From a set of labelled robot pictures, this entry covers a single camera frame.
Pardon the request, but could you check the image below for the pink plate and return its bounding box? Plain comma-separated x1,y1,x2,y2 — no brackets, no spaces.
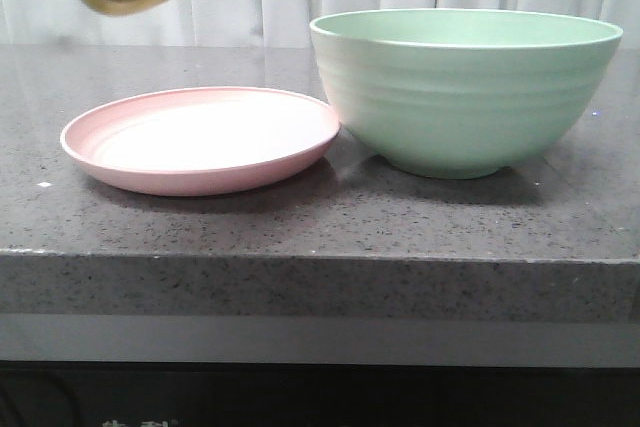
60,86,340,196

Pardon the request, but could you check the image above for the green bowl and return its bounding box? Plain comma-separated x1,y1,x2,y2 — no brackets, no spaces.
310,8,623,179

